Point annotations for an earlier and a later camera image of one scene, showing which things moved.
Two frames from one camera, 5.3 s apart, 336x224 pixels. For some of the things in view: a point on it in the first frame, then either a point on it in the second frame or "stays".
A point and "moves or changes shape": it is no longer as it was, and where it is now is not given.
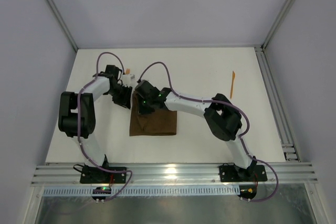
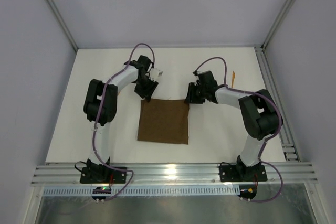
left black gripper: [123, 98] to [147, 87]
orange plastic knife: [233, 75] stays
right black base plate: [231, 172] stays
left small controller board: [103, 190] stays
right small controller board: [247, 191] stays
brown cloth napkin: [160, 122] moves or changes shape
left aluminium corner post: [53, 4] stays
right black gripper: [144, 108] to [194, 93]
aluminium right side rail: [286, 139] stays
